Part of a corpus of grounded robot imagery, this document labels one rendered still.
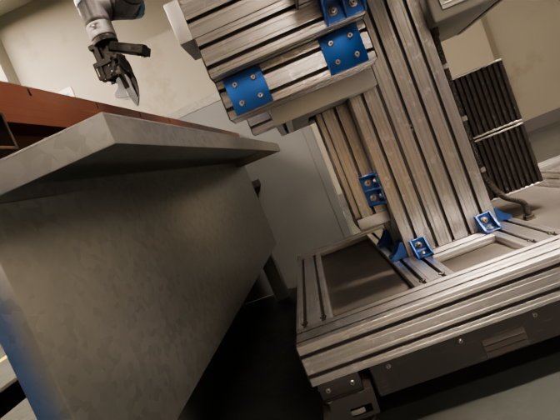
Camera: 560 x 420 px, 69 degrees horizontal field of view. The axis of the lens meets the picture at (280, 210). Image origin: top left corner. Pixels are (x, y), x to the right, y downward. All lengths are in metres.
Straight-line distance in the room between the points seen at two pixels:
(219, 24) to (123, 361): 0.69
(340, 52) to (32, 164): 0.70
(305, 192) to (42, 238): 1.61
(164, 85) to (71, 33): 1.12
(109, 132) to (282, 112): 0.69
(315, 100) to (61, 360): 0.79
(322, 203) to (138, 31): 3.35
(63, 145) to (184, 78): 4.21
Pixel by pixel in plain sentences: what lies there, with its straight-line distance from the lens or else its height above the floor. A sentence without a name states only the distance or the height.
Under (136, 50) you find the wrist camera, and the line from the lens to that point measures 1.34.
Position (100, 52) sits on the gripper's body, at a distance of 1.40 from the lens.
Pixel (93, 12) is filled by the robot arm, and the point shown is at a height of 1.19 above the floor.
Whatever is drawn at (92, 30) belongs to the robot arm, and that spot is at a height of 1.15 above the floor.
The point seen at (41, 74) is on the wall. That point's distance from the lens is 5.25.
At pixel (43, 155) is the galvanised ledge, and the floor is 0.67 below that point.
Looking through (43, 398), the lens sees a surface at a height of 0.45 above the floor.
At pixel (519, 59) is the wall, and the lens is 4.99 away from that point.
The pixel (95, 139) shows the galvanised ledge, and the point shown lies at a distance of 0.41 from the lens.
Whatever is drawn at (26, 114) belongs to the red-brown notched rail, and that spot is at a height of 0.78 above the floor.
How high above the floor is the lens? 0.57
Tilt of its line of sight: 5 degrees down
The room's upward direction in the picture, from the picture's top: 22 degrees counter-clockwise
